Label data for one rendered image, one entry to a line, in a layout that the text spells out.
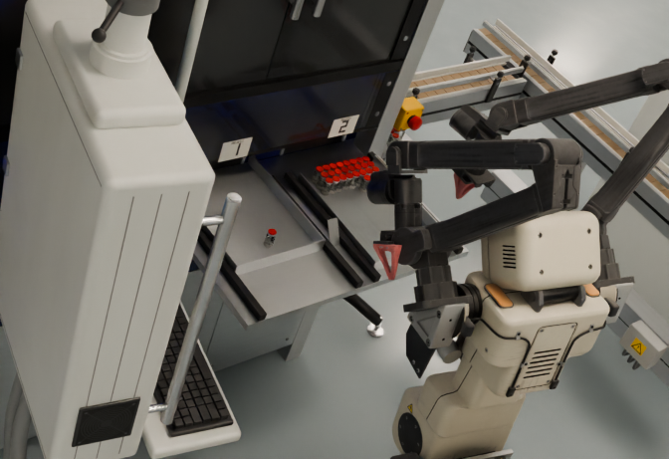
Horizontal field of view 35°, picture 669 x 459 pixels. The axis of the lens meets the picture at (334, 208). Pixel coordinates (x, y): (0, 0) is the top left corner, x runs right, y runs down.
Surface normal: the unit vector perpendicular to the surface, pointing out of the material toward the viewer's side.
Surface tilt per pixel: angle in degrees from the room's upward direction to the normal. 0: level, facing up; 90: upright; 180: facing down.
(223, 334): 90
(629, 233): 90
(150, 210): 90
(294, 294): 0
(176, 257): 90
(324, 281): 0
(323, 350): 0
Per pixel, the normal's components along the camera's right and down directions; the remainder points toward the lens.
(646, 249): -0.77, 0.21
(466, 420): 0.41, 0.57
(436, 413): -0.88, 0.06
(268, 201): 0.29, -0.73
